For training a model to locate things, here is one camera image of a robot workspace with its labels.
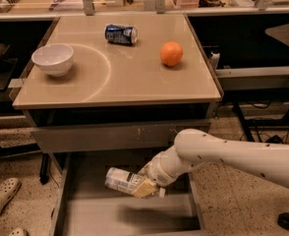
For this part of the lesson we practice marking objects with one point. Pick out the open middle drawer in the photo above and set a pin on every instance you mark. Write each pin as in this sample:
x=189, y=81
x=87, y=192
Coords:
x=86, y=207

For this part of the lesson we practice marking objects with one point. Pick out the white bowl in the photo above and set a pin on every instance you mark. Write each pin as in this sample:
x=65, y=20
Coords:
x=54, y=59

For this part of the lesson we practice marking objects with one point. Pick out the grey drawer cabinet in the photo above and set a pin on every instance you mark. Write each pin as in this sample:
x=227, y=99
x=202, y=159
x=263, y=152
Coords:
x=119, y=96

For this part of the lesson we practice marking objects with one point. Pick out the blue soda can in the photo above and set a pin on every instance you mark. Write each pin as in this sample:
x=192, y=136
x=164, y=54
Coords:
x=121, y=34

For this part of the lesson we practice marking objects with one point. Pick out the beige clog upper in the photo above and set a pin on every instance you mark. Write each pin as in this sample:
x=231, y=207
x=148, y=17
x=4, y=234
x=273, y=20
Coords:
x=8, y=189

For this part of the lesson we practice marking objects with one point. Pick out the blue label plastic bottle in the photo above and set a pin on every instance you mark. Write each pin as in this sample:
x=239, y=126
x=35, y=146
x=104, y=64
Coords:
x=126, y=182

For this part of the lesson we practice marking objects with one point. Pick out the black table leg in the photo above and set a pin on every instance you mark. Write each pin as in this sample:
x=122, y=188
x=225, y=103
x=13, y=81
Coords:
x=245, y=127

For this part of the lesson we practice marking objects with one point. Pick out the orange fruit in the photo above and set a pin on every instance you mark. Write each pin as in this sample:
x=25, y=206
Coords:
x=171, y=53

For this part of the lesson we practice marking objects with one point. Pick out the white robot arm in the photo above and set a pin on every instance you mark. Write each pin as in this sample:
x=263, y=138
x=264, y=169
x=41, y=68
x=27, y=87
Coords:
x=192, y=148

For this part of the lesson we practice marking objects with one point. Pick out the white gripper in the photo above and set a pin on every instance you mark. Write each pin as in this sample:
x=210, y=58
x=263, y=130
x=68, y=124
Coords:
x=157, y=171

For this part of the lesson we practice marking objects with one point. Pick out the black chair base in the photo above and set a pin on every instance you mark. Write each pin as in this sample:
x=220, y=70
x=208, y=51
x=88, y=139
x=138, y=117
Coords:
x=283, y=220

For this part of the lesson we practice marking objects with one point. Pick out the beige clog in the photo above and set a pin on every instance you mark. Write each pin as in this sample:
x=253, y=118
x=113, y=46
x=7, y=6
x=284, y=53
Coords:
x=18, y=232
x=8, y=189

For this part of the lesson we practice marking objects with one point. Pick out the beige clog lower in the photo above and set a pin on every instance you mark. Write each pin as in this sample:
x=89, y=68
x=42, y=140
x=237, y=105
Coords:
x=18, y=232

